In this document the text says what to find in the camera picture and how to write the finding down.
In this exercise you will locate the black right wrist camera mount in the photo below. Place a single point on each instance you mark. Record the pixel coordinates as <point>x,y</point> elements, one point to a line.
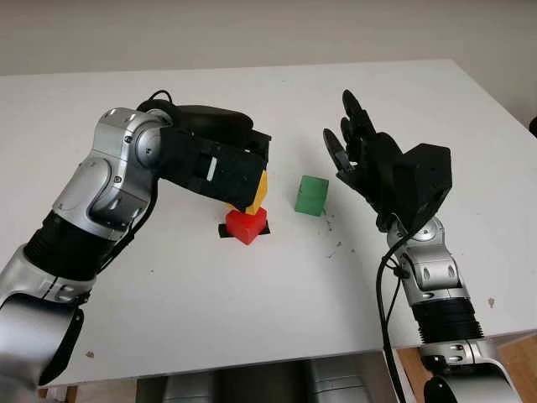
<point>428,180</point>

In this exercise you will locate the black tape strip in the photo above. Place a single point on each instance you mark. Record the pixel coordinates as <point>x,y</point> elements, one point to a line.
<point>222,232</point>

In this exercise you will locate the black round object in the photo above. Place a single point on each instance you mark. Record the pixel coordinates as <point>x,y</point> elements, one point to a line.
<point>533,130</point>

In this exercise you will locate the green wooden block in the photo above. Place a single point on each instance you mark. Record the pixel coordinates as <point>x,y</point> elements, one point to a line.
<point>310,199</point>

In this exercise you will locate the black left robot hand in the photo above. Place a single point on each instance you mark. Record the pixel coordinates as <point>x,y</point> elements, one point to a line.
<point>210,119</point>

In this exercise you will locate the yellow wooden block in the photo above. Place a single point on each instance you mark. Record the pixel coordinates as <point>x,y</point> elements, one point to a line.
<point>261,193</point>

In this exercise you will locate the white table leg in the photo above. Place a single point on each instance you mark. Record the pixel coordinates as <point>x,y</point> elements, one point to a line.
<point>388,382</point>
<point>56,395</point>

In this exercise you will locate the grey robot thigh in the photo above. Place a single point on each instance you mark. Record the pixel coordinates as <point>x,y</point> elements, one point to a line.
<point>340,382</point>
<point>189,390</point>

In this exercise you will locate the red wooden block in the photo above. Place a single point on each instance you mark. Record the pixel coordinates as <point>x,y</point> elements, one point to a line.
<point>245,224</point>

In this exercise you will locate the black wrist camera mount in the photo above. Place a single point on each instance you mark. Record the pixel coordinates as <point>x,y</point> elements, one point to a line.
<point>428,180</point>
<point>218,168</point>

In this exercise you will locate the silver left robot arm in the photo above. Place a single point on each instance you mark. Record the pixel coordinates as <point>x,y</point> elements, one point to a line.
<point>105,184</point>

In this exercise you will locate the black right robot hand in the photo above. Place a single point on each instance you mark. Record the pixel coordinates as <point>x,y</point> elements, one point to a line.
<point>384,163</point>

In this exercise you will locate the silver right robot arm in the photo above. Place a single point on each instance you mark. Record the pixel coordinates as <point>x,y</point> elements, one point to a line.
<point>440,285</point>

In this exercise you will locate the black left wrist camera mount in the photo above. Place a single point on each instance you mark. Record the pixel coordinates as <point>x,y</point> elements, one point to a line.
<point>218,168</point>

